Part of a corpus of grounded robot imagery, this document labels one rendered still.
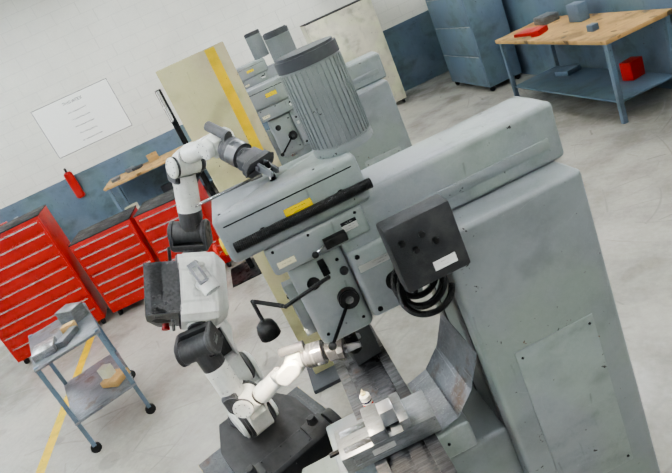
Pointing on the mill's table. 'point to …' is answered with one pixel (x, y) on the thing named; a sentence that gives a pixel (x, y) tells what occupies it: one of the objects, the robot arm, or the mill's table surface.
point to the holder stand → (366, 346)
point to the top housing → (284, 200)
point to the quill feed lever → (349, 298)
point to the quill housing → (326, 327)
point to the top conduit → (302, 215)
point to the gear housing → (355, 221)
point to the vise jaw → (374, 423)
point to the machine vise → (417, 416)
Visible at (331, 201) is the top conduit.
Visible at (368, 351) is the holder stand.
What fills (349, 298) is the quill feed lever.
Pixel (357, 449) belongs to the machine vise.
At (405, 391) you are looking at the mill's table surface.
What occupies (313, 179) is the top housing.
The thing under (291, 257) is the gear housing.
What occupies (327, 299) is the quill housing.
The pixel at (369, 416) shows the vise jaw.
